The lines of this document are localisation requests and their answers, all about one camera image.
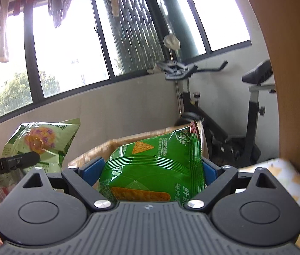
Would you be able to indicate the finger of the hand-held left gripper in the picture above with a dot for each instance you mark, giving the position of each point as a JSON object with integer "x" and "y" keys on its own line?
{"x": 22, "y": 160}

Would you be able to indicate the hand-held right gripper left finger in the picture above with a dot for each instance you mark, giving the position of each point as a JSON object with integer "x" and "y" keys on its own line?
{"x": 93, "y": 170}

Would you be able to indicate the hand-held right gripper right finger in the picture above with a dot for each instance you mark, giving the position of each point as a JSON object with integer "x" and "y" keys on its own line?
{"x": 210, "y": 171}

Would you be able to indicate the taped cardboard box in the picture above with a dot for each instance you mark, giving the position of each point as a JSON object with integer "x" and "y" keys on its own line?
{"x": 97, "y": 151}

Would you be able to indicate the light green snack bag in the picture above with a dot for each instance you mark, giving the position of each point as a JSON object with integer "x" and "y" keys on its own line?
{"x": 46, "y": 138}

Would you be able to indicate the dark green chip bag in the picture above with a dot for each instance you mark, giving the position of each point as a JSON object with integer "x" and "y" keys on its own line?
{"x": 152, "y": 164}

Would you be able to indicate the black exercise bike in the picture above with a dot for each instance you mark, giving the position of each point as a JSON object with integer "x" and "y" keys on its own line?
{"x": 253, "y": 122}

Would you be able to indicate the white rag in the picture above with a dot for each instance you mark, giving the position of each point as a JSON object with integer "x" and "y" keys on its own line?
{"x": 154, "y": 69}

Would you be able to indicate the hanging clear plastic bag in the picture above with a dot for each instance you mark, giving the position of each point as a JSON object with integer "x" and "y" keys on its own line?
{"x": 171, "y": 42}

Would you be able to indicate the wooden cabinet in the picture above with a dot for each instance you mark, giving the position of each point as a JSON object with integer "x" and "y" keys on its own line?
{"x": 293, "y": 58}

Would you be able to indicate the grey patterned hanging garment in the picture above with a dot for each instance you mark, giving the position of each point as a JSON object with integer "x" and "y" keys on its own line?
{"x": 62, "y": 2}

